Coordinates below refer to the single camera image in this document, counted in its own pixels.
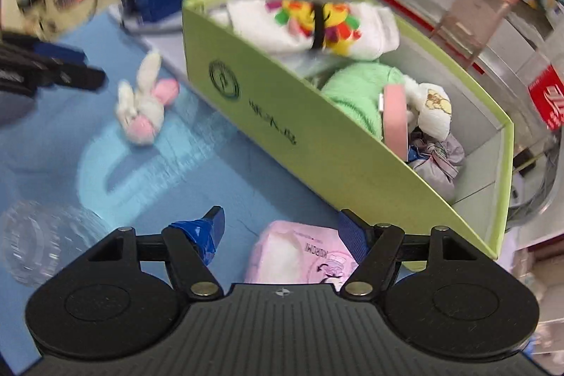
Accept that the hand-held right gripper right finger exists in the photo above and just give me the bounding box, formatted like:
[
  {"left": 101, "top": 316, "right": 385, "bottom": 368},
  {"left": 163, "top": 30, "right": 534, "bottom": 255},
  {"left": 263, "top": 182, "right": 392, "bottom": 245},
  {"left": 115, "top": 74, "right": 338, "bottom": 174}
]
[{"left": 338, "top": 209, "right": 485, "bottom": 302}]

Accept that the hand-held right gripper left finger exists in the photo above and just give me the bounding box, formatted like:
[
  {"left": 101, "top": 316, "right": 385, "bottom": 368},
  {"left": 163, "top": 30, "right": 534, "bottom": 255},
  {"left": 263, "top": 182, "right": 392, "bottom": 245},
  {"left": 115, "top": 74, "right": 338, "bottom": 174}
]
[{"left": 88, "top": 205, "right": 225, "bottom": 301}]

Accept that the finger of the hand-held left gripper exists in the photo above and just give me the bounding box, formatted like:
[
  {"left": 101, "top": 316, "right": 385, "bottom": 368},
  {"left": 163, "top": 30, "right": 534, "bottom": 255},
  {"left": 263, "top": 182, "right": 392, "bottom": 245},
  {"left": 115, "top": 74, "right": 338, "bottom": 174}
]
[
  {"left": 31, "top": 42, "right": 86, "bottom": 62},
  {"left": 37, "top": 61, "right": 108, "bottom": 94}
]

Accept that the white and pink plush rabbit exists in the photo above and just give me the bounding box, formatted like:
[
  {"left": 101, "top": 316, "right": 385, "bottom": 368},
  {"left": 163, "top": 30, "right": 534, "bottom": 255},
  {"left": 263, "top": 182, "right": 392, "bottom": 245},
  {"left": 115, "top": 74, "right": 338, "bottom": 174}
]
[{"left": 115, "top": 50, "right": 180, "bottom": 146}]

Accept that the pink tissue packet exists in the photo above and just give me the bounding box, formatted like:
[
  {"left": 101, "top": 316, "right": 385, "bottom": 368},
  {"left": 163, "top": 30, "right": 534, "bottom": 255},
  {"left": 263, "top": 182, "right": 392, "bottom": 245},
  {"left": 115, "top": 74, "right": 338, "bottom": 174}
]
[{"left": 244, "top": 220, "right": 360, "bottom": 285}]

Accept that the grey cloth pouch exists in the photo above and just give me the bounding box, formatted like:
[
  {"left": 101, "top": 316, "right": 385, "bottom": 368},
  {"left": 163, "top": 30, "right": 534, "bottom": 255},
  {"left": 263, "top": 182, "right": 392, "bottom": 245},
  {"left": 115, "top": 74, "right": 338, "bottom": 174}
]
[{"left": 407, "top": 129, "right": 467, "bottom": 201}]

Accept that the pink band roll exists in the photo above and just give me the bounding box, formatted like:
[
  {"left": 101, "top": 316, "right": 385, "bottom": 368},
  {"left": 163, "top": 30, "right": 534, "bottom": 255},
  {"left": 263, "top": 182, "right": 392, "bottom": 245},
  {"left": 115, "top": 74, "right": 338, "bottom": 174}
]
[{"left": 380, "top": 84, "right": 410, "bottom": 163}]

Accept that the green plush towel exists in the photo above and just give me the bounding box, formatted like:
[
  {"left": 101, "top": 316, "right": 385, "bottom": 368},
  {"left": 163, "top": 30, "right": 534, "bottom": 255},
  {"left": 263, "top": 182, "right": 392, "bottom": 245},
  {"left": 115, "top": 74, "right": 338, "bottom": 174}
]
[{"left": 321, "top": 63, "right": 406, "bottom": 141}]

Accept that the green cardboard box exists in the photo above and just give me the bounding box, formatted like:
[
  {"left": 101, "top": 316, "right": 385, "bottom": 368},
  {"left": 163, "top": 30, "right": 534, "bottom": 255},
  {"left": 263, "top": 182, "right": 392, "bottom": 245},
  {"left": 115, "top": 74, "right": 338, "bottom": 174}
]
[{"left": 182, "top": 0, "right": 515, "bottom": 273}]

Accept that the white plush with bear print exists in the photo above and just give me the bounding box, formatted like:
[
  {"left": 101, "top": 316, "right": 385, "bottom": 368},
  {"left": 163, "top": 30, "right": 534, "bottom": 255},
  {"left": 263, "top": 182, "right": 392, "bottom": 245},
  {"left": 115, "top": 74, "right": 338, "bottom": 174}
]
[{"left": 403, "top": 76, "right": 454, "bottom": 141}]

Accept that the white towel with colourful flower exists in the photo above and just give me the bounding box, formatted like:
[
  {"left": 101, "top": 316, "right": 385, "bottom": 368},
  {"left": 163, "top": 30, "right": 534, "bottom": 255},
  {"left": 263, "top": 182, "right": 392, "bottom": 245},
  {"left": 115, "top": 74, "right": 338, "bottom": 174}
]
[{"left": 225, "top": 0, "right": 401, "bottom": 62}]

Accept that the blue table mat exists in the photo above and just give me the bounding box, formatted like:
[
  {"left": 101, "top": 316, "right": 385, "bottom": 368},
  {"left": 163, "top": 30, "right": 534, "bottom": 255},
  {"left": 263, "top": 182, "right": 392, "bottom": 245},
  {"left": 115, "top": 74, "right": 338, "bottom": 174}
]
[{"left": 0, "top": 8, "right": 366, "bottom": 363}]

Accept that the clear ribbed plastic jar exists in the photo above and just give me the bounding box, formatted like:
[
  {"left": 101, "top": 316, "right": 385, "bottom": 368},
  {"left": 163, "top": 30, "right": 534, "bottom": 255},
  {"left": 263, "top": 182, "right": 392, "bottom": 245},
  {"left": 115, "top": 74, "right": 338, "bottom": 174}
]
[{"left": 0, "top": 200, "right": 104, "bottom": 286}]

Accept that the clear bottle red label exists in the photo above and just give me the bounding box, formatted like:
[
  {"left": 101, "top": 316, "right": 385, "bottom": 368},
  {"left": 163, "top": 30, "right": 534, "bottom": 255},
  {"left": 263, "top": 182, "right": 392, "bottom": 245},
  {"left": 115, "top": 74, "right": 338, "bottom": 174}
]
[{"left": 507, "top": 50, "right": 564, "bottom": 139}]

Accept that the transparent pink cup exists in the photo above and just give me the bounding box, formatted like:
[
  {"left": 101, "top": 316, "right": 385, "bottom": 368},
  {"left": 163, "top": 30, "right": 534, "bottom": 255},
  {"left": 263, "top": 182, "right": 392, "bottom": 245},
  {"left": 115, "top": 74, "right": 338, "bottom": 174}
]
[{"left": 429, "top": 0, "right": 523, "bottom": 66}]

